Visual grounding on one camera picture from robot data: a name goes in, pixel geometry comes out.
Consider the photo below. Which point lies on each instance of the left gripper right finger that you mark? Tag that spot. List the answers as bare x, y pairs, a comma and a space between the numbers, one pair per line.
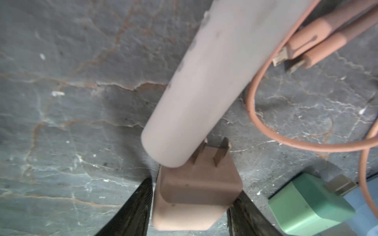
245, 219

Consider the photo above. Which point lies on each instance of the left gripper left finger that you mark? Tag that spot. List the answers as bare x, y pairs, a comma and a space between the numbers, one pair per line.
133, 217

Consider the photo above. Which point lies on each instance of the pink charger plug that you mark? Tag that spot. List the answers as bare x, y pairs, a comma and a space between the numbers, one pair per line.
194, 196

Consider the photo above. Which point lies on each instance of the middle white electric toothbrush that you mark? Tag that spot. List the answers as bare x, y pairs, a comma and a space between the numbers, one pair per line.
235, 40

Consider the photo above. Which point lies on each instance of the green charger plug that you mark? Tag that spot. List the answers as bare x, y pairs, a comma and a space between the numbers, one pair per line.
304, 207

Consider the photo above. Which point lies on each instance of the blue power strip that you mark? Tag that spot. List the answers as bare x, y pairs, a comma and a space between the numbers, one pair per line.
364, 223

